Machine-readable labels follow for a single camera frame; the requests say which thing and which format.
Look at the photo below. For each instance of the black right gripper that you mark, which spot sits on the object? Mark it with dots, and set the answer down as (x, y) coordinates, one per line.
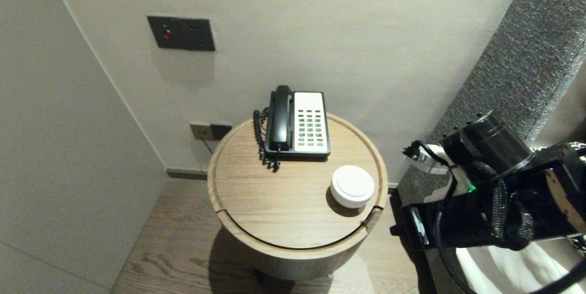
(451, 225)

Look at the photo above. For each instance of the white round lidded device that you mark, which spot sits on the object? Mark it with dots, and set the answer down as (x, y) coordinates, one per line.
(352, 186)

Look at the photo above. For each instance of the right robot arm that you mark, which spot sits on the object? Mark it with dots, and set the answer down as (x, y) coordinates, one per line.
(494, 140)

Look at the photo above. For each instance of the white bed sheet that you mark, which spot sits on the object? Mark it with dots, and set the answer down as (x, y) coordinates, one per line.
(503, 271)

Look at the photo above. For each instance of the round wooden bedside table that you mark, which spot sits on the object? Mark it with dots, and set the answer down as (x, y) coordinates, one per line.
(274, 202)

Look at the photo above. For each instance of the black and white desk telephone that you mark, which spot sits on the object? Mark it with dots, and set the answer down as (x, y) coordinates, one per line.
(311, 122)

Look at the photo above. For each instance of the black telephone handset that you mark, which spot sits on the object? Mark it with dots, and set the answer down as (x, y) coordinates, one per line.
(281, 120)

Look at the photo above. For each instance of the grey upholstered bed headboard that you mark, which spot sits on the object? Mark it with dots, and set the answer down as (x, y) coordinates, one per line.
(517, 56)

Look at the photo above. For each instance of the dark grey wall socket plate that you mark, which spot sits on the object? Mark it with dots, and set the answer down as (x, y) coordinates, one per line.
(222, 131)

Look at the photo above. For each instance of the beige wall socket plate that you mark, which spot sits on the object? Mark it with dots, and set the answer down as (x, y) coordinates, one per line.
(200, 131)

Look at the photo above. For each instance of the dark wall switch panel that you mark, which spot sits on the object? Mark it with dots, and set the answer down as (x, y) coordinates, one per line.
(183, 34)

